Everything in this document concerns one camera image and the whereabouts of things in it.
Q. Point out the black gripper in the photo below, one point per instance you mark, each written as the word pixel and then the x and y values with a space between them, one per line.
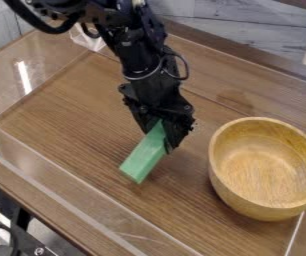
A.
pixel 158 100

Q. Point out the green rectangular block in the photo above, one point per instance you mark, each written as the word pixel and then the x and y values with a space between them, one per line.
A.
pixel 146 155

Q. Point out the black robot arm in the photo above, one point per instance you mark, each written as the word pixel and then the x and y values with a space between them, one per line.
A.
pixel 135 35

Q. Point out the brown wooden bowl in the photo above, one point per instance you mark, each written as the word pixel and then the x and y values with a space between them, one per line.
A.
pixel 257 156

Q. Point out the black table leg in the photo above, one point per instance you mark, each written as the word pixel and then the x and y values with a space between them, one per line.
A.
pixel 23 218

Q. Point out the clear acrylic tray wall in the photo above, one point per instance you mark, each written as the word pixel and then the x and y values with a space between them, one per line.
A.
pixel 67 132

